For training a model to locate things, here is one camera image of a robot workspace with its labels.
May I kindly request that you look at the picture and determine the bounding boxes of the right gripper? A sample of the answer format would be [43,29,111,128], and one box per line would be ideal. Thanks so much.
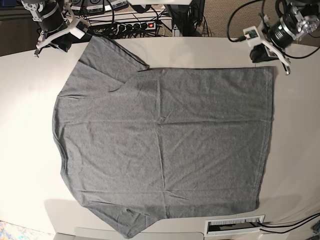
[38,4,72,52]

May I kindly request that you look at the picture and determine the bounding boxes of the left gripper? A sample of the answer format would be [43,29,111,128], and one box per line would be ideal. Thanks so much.
[250,16,299,63]

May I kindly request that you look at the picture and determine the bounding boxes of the grey T-shirt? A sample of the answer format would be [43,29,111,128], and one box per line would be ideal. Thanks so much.
[52,36,274,239]

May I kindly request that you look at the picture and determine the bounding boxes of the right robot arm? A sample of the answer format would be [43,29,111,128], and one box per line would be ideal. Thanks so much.
[21,0,70,43]

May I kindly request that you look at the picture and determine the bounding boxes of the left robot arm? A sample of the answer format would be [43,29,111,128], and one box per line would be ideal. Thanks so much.
[250,0,320,66]

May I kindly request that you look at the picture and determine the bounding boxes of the black foot pedal left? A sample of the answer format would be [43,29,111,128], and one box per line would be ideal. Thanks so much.
[68,0,83,12]

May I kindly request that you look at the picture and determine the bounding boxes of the black foot pedal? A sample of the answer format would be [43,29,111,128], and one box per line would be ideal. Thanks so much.
[109,0,129,9]
[84,0,104,14]
[68,0,83,12]

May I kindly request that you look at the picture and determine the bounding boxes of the black foot pedal middle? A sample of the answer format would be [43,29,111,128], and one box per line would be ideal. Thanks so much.
[84,0,104,14]

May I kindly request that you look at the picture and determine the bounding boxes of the black foot pedal right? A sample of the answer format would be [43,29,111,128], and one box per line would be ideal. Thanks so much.
[109,0,129,9]

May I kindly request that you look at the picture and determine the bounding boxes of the black power strip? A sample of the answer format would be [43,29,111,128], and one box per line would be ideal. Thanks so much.
[92,21,161,35]

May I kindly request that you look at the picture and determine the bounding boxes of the black cables at table edge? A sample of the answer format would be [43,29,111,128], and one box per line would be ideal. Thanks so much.
[258,212,320,235]

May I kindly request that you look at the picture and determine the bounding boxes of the table cable grommet slot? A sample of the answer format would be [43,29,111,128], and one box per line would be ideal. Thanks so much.
[204,215,265,237]

